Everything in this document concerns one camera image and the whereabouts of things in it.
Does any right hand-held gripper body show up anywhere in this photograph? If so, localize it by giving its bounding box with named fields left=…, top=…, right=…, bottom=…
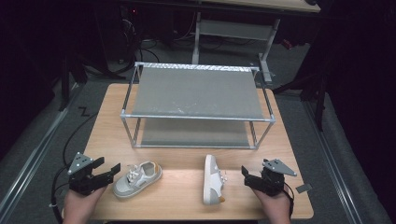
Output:
left=260, top=158, right=298, bottom=197

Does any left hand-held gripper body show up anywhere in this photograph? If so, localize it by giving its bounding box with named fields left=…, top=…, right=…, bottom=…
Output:
left=67, top=151, right=115, bottom=197

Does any white sneaker with orange heel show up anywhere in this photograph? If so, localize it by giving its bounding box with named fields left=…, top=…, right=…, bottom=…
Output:
left=112, top=160, right=163, bottom=200
left=203, top=154, right=228, bottom=206

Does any person's right hand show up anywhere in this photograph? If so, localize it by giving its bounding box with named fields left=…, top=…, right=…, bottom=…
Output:
left=253, top=188, right=292, bottom=224

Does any person's left hand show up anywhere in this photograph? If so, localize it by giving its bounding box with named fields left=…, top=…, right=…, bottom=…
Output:
left=62, top=186, right=107, bottom=224

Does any small grey flat piece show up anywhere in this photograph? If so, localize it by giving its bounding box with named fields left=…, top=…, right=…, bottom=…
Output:
left=295, top=183, right=313, bottom=194

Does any black stand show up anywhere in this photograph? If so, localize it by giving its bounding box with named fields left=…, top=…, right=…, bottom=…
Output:
left=273, top=69, right=329, bottom=132
left=58, top=50, right=89, bottom=112

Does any dark computer tower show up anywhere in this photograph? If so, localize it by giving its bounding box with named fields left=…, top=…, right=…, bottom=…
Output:
left=120, top=6, right=143, bottom=63

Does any desk with white legs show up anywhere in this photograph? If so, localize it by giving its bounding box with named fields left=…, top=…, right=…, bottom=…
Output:
left=191, top=0, right=321, bottom=83

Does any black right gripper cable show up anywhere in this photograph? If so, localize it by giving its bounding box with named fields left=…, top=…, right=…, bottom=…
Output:
left=283, top=181, right=295, bottom=218

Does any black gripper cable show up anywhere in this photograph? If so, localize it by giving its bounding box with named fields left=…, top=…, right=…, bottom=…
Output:
left=283, top=181, right=295, bottom=218
left=49, top=166, right=71, bottom=224

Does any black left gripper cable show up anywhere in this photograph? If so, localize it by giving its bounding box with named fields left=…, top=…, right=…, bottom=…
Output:
left=49, top=166, right=71, bottom=224

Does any black cable on floor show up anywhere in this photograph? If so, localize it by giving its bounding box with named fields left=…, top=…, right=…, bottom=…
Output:
left=62, top=111, right=99, bottom=167

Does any metal floor rail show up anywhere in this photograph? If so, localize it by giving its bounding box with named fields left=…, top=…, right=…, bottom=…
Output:
left=0, top=83, right=80, bottom=216
left=302, top=99, right=364, bottom=224

